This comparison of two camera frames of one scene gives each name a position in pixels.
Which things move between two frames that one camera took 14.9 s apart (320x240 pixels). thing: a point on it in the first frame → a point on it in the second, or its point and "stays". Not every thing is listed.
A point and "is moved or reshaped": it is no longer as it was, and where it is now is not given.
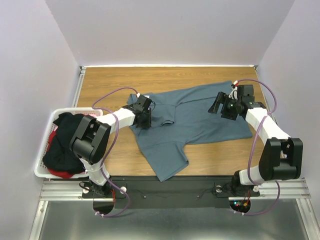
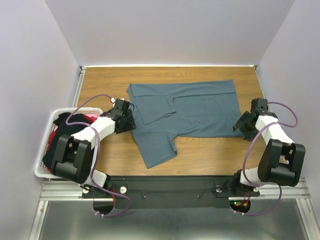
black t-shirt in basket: [59, 156] stays
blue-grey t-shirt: [180, 117] is moved or reshaped
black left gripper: [147, 124] → [131, 125]
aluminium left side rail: [82, 69] stays
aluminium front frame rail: [288, 189] stays
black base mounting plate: [149, 192] stays
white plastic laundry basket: [40, 170] stays
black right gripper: [222, 97] → [240, 124]
